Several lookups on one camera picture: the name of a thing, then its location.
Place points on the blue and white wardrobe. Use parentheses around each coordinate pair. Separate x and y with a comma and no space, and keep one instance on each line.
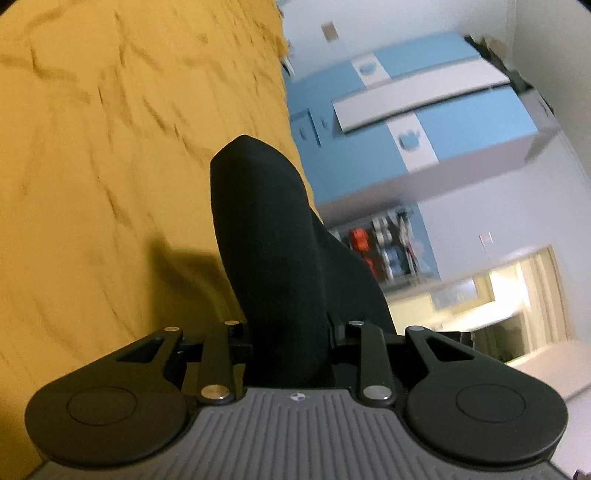
(461,138)

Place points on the black pants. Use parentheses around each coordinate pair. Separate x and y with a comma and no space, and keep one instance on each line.
(277,254)

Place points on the shelf with orange boxes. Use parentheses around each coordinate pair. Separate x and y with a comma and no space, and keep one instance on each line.
(383,249)

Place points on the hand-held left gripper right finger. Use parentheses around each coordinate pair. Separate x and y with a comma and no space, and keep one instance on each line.
(371,360)

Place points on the beige wall switch plate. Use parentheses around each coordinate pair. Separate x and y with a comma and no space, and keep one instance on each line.
(329,31)

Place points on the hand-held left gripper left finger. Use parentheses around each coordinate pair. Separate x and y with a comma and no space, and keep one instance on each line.
(219,360)

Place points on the mustard yellow bedsheet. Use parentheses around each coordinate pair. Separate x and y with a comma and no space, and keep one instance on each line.
(115,161)

